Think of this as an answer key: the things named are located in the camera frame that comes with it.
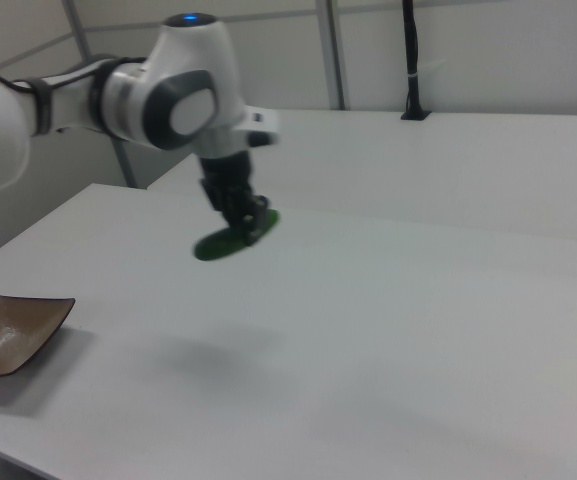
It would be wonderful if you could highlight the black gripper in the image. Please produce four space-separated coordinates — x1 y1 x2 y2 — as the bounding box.
198 148 270 247

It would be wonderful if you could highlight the green cucumber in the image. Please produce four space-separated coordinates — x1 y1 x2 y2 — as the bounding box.
191 208 282 263

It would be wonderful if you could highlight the square brown ceramic plate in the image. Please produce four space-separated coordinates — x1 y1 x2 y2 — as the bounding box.
0 294 77 379

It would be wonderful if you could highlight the black pole on clamp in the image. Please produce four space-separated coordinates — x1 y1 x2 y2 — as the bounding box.
399 0 432 123

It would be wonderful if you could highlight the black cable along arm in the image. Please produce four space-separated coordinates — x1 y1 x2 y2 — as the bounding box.
0 55 147 94

